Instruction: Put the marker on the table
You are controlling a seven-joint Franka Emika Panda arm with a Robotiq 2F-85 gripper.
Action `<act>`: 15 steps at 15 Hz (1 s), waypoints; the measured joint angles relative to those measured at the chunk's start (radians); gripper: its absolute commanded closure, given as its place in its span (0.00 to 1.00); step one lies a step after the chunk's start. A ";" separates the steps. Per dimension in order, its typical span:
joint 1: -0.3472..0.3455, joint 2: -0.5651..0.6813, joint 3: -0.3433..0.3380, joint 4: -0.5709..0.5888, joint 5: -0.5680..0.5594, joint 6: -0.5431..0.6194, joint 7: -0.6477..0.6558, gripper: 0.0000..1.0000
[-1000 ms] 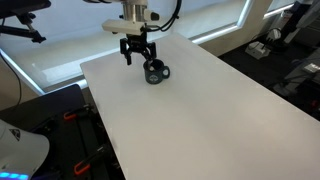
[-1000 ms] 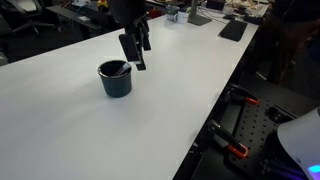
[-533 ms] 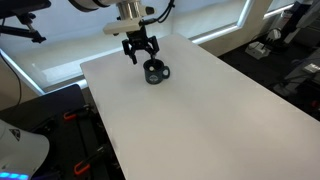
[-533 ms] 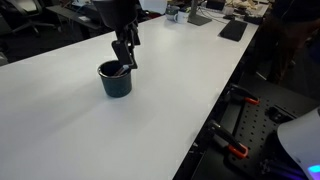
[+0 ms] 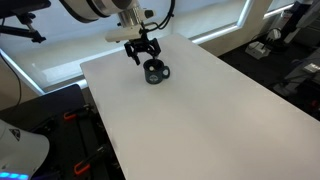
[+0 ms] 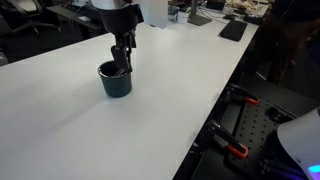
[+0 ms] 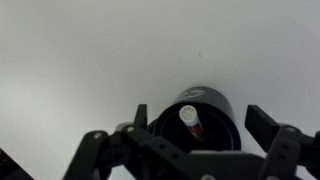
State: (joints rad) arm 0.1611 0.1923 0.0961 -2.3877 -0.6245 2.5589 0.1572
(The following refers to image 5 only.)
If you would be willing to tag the white device with blue lights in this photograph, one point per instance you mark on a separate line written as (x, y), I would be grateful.
(20, 150)

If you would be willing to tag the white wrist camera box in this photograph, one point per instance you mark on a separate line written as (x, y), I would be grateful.
(123, 34)

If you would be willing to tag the dark blue speckled mug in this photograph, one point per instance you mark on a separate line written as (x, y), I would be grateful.
(155, 78)

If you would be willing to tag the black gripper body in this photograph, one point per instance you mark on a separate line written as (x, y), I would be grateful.
(141, 45)

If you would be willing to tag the grey equipment with label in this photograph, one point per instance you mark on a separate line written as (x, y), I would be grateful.
(300, 75)

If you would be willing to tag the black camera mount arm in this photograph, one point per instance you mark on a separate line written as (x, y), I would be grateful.
(23, 16)

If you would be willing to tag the white device on floor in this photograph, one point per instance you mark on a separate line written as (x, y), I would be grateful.
(257, 49)

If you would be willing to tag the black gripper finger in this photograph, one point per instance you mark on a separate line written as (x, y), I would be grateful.
(156, 50)
(133, 55)

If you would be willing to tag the black side desk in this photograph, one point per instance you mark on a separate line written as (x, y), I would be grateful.
(50, 133)

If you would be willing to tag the marker with white end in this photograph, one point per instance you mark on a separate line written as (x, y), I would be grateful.
(151, 68)

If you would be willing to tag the black and white stand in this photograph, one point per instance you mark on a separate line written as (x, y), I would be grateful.
(293, 20)

